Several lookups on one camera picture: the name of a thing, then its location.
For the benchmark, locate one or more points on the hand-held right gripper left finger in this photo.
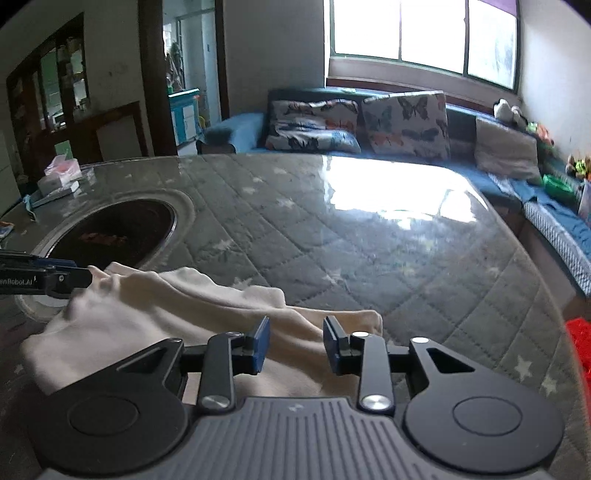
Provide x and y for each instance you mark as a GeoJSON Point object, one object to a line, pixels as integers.
{"type": "Point", "coordinates": [259, 346]}

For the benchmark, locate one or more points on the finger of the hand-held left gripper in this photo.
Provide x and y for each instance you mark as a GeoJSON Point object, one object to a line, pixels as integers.
{"type": "Point", "coordinates": [51, 263]}
{"type": "Point", "coordinates": [69, 278]}

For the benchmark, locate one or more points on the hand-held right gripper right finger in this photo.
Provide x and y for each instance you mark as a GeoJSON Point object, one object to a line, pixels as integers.
{"type": "Point", "coordinates": [332, 348]}

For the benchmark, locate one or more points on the cream cloth garment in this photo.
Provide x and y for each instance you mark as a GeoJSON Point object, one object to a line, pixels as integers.
{"type": "Point", "coordinates": [152, 314]}

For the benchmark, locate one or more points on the round black cooktop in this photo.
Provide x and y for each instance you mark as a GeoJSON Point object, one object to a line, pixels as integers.
{"type": "Point", "coordinates": [115, 235]}

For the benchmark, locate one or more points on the grey star quilted table cover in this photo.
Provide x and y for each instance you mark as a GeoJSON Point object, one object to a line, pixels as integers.
{"type": "Point", "coordinates": [351, 258]}

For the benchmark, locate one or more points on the pink tissue pack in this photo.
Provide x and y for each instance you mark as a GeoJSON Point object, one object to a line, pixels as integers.
{"type": "Point", "coordinates": [62, 167]}

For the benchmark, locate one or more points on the wood framed white board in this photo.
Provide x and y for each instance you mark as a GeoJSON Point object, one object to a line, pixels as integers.
{"type": "Point", "coordinates": [117, 136]}

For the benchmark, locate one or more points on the dark wooden cabinet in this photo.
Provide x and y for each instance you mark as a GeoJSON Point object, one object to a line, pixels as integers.
{"type": "Point", "coordinates": [46, 87]}

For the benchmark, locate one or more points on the blue and white cabinet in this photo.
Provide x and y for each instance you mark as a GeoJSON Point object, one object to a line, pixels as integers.
{"type": "Point", "coordinates": [184, 115]}

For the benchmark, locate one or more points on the large butterfly print pillow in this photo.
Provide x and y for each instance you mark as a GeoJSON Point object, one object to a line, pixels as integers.
{"type": "Point", "coordinates": [406, 122]}

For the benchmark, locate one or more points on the checked sofa mattress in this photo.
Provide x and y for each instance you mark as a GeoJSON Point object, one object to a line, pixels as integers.
{"type": "Point", "coordinates": [558, 249]}

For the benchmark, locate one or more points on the red object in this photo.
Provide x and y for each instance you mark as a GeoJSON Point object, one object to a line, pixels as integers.
{"type": "Point", "coordinates": [581, 346]}

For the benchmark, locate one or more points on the blue sofa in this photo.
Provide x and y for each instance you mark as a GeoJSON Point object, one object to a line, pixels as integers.
{"type": "Point", "coordinates": [461, 122]}

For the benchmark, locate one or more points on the blue blanket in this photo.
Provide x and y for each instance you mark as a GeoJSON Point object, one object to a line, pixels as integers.
{"type": "Point", "coordinates": [561, 217]}

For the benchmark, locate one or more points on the grey cushion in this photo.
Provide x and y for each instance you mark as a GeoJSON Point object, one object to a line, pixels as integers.
{"type": "Point", "coordinates": [505, 147]}

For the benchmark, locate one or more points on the green object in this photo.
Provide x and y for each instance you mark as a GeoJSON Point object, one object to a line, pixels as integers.
{"type": "Point", "coordinates": [558, 183]}

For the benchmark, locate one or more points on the white plush toy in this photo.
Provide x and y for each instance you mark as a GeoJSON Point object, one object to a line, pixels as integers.
{"type": "Point", "coordinates": [503, 110]}

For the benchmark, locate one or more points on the colourful small toys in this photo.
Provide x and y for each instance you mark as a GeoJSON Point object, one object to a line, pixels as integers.
{"type": "Point", "coordinates": [579, 166]}

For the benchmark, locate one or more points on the window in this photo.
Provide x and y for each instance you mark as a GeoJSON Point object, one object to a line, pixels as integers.
{"type": "Point", "coordinates": [415, 32]}

